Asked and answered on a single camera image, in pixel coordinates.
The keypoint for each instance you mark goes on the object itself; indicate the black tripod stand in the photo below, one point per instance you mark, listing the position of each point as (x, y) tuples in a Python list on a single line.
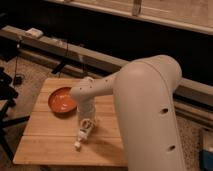
[(8, 94)]

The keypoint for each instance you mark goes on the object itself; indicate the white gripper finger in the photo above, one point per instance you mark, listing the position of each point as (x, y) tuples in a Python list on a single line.
[(94, 122), (81, 123)]

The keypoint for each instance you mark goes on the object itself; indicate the white box on ledge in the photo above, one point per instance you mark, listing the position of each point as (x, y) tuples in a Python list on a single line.
[(33, 32)]

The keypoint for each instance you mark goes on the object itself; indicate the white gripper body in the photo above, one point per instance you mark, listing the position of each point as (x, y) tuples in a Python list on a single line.
[(86, 109)]

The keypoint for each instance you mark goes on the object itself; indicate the blue bin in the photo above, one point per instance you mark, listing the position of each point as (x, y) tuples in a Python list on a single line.
[(206, 152)]

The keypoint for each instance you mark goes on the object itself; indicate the white plastic bottle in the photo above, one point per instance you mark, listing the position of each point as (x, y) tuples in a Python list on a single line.
[(83, 134)]

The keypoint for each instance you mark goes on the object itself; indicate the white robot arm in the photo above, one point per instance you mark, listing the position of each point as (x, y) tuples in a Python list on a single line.
[(143, 99)]

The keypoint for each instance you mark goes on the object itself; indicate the black power adapter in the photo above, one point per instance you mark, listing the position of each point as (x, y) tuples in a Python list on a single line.
[(17, 80)]

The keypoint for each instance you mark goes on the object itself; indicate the orange ceramic bowl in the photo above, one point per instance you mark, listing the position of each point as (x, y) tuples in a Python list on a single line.
[(60, 101)]

